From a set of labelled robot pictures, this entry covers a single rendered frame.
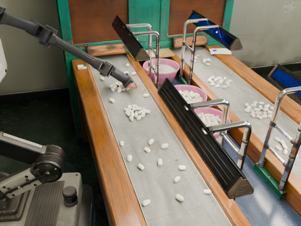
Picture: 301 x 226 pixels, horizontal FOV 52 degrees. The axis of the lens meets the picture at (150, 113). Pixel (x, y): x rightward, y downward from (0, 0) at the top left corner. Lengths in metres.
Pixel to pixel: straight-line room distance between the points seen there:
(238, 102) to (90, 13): 1.20
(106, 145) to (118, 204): 0.37
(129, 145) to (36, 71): 1.99
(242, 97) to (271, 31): 2.04
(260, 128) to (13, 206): 1.30
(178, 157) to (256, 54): 2.70
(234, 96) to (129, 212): 1.10
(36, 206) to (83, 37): 1.26
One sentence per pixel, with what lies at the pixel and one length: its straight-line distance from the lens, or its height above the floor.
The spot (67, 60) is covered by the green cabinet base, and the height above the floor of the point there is 0.76.
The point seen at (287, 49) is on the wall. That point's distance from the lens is 4.23.
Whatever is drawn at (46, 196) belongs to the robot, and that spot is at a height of 0.48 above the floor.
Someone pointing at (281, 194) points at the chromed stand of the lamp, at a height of 0.71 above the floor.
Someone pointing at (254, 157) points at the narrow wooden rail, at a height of 0.70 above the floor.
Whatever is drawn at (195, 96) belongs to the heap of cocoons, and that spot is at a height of 0.74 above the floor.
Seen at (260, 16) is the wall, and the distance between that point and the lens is 3.82.
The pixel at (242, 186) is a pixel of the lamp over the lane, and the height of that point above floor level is 1.08.
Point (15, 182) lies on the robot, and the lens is 1.54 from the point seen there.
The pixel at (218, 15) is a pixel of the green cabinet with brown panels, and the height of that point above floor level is 1.01.
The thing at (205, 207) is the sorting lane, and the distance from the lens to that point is 1.29.
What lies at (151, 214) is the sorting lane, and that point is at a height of 0.74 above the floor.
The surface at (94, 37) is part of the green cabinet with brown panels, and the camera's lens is 2.41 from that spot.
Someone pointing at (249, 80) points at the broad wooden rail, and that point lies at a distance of 2.19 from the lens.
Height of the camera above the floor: 1.71
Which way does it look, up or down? 33 degrees down
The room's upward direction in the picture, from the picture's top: 1 degrees clockwise
